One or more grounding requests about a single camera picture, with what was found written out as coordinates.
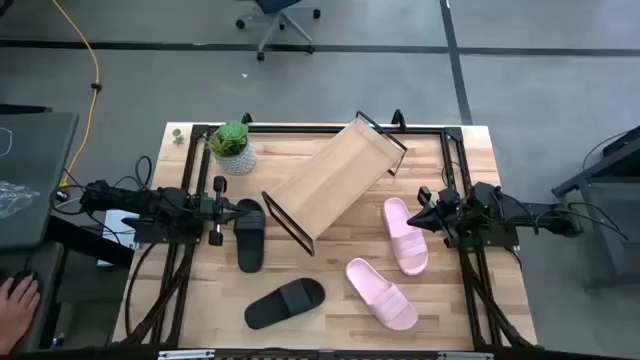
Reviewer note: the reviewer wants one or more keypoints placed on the grey metal cart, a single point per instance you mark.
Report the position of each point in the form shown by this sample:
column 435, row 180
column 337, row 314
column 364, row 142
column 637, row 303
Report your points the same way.
column 615, row 220

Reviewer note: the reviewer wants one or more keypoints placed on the person's hand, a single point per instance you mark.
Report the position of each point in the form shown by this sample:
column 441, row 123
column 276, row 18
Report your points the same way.
column 17, row 310

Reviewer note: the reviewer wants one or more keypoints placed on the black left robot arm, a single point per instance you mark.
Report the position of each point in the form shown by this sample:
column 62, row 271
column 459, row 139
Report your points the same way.
column 125, row 200

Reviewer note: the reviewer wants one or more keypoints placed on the black slide sandal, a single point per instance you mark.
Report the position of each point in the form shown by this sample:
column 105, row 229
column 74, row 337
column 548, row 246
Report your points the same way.
column 250, row 250
column 270, row 312

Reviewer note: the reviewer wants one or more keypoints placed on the small green plant sprig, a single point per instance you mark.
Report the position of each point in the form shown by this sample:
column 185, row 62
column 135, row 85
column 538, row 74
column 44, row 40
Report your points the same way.
column 177, row 136

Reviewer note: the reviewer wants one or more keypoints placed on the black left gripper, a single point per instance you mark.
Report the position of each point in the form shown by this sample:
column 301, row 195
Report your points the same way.
column 217, row 210

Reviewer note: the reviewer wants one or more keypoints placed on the pink slide sandal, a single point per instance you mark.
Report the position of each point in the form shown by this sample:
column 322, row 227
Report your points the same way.
column 407, row 250
column 380, row 295

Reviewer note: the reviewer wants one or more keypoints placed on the green plant in patterned pot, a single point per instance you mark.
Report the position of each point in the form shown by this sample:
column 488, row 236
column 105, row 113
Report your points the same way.
column 237, row 160

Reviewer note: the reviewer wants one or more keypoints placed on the wooden shelf with black frame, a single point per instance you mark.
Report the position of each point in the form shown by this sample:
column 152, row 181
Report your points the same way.
column 335, row 180

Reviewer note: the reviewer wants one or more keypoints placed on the office chair base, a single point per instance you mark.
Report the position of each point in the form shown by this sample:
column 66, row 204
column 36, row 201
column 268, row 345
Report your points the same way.
column 274, row 5

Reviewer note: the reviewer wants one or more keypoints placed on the clear plastic bag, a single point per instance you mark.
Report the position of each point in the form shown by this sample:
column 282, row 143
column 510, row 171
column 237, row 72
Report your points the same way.
column 12, row 197

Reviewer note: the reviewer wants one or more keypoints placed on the silver metal bracket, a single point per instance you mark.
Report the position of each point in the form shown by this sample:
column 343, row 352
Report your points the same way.
column 465, row 355
column 185, row 355

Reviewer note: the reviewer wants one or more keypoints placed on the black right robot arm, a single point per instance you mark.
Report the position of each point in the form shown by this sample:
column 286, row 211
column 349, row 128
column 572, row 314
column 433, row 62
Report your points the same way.
column 525, row 212

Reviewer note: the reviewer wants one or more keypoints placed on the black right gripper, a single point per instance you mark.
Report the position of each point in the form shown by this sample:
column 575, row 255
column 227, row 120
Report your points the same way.
column 450, row 215

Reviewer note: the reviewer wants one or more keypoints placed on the dark grey desk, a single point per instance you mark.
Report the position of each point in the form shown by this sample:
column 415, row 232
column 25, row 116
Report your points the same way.
column 40, row 165

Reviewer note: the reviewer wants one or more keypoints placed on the white box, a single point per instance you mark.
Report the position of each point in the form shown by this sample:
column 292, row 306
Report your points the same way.
column 115, row 225

